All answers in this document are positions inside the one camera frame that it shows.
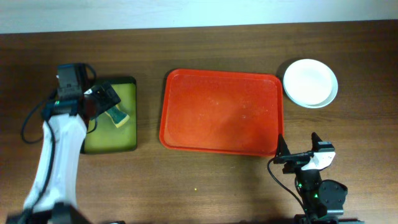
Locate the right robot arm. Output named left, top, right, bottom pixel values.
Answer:
left=269, top=133, right=348, bottom=223

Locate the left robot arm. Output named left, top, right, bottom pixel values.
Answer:
left=6, top=63, right=121, bottom=224

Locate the red plastic tray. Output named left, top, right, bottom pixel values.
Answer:
left=159, top=68, right=284, bottom=156

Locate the green yellow sponge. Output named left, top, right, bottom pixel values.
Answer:
left=105, top=105, right=129, bottom=128

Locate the white plate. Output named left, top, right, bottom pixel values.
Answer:
left=282, top=58, right=338, bottom=109

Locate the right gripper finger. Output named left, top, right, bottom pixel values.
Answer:
left=311, top=132, right=323, bottom=151
left=275, top=134, right=290, bottom=157

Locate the black tray with yellow liquid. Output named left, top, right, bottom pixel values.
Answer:
left=81, top=77, right=137, bottom=154

